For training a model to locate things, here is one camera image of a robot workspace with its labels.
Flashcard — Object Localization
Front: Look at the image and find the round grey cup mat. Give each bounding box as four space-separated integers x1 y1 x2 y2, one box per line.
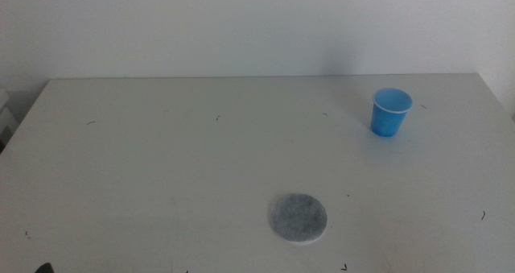
270 192 328 246

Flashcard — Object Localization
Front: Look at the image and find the blue plastic cup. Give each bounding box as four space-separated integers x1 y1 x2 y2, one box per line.
369 88 414 139

